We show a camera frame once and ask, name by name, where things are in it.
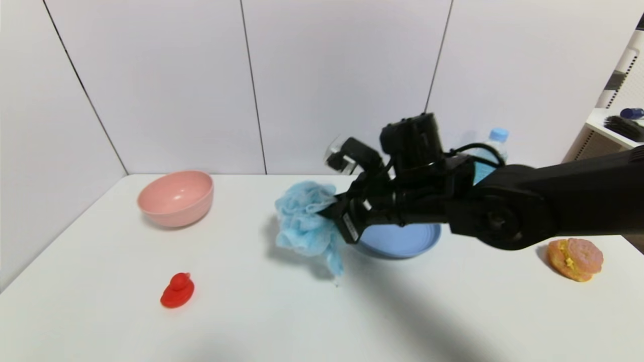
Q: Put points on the white pole with black band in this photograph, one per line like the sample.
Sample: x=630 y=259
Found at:
x=624 y=65

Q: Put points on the white perforated shelf unit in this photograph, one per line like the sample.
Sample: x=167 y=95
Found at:
x=604 y=141

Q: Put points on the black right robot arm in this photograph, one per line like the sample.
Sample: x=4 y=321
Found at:
x=553 y=201

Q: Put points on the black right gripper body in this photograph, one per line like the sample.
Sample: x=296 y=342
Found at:
x=348 y=222

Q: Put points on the blue plate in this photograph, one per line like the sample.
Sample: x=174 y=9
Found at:
x=397 y=241

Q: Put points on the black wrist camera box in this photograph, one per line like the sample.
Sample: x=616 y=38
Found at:
x=410 y=141

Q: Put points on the red rubber duck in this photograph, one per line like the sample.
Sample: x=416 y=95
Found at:
x=177 y=292

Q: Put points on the small silver faced camera module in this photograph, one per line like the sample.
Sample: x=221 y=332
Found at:
x=347 y=153

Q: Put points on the pink bowl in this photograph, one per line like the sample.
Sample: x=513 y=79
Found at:
x=176 y=201

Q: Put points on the light blue mesh bath sponge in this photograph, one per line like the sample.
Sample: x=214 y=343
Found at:
x=304 y=221

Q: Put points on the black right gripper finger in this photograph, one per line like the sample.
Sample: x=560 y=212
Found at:
x=334 y=203
x=349 y=223

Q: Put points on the black hair brush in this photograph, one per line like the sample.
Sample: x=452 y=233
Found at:
x=625 y=127

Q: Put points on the clear water bottle blue label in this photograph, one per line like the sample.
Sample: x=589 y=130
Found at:
x=495 y=146

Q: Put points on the dark blue cylindrical object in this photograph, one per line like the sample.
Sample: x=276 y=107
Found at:
x=632 y=113

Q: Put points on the cream puff pastry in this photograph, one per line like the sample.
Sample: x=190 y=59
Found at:
x=576 y=259

